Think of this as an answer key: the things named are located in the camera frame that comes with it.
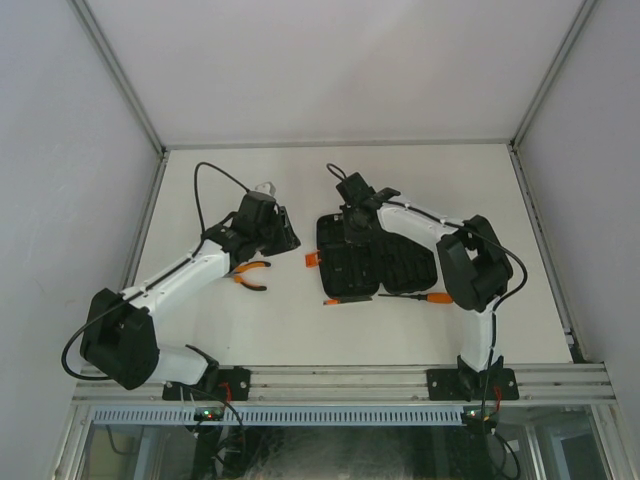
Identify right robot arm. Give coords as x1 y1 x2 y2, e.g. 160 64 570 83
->
329 166 513 399

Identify aluminium front rail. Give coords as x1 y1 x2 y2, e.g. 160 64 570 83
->
72 364 616 407

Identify blue slotted cable duct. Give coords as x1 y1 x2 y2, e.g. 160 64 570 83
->
91 405 464 427

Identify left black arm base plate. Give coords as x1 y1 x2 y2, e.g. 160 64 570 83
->
162 366 252 402

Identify left camera black cable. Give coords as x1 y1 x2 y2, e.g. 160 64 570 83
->
193 161 254 236

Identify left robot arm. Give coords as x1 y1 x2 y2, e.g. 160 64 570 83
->
76 191 300 400

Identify black plastic tool case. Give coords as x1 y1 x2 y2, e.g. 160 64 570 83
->
316 214 438 299

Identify camera black cable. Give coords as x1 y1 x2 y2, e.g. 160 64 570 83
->
193 161 254 236
325 162 529 321

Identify orange handle needle-nose pliers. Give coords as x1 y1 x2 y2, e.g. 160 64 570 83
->
230 260 272 292

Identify orange handle screwdriver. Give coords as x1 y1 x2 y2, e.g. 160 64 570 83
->
379 293 454 305

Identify right camera black cable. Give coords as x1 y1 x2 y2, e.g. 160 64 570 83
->
325 162 529 321

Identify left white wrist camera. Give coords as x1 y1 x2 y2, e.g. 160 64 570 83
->
255 181 276 197

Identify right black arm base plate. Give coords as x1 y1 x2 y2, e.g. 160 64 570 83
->
426 368 520 402

